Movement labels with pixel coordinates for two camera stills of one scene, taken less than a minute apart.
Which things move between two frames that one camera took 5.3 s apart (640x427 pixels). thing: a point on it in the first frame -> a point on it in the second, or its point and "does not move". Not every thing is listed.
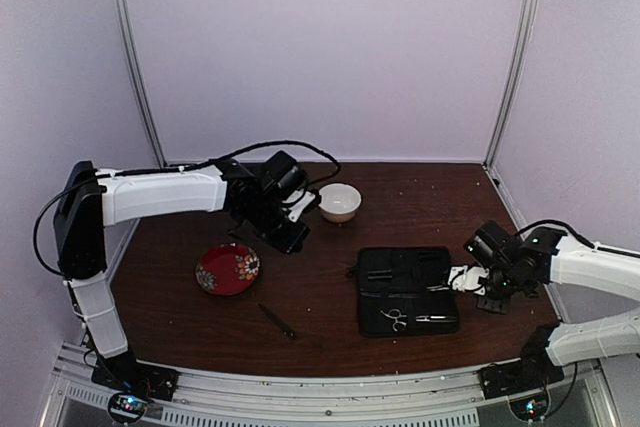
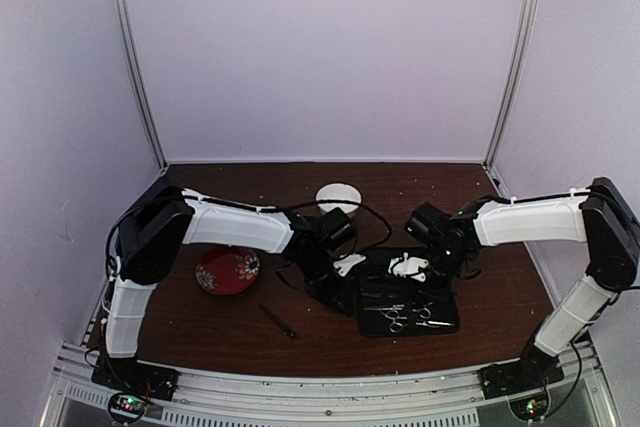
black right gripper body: (501, 305) -> (447, 268)
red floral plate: (227, 269) does not move
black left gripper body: (268, 225) -> (324, 288)
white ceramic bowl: (339, 202) does not move
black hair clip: (278, 322) does not move
